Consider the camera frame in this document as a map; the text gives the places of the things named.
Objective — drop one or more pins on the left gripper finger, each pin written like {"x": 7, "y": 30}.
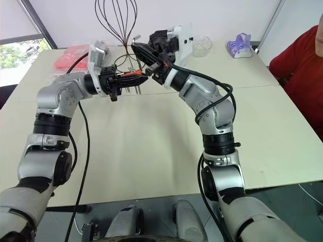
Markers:
{"x": 133, "y": 78}
{"x": 131, "y": 84}

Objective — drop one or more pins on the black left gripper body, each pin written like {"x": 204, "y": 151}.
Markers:
{"x": 108, "y": 80}

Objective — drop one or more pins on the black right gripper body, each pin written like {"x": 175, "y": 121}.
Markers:
{"x": 164, "y": 50}

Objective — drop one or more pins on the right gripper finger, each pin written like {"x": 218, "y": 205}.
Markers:
{"x": 149, "y": 66}
{"x": 146, "y": 55}

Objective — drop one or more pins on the orange black hex key holder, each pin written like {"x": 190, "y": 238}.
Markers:
{"x": 135, "y": 73}

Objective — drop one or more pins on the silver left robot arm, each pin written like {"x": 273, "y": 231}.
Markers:
{"x": 58, "y": 93}

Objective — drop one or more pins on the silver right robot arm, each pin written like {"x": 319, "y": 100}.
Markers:
{"x": 202, "y": 90}

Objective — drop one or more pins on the clear glass bowl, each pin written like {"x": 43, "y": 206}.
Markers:
{"x": 202, "y": 46}

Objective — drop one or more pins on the red plastic bag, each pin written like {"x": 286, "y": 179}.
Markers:
{"x": 73, "y": 59}

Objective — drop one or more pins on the purple white package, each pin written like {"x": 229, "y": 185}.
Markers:
{"x": 239, "y": 46}

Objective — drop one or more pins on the grey rounded robot leg shape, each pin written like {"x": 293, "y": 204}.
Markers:
{"x": 126, "y": 221}
{"x": 189, "y": 221}

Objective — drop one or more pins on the person in red shirt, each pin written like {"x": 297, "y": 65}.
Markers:
{"x": 302, "y": 70}

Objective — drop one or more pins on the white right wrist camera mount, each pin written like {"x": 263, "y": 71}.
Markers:
{"x": 184, "y": 45}

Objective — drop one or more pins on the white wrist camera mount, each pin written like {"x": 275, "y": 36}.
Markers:
{"x": 96, "y": 63}
{"x": 184, "y": 45}

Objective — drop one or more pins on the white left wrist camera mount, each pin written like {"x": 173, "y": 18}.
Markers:
{"x": 96, "y": 63}

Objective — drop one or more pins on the dark window frame bar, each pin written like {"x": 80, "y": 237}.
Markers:
{"x": 40, "y": 25}

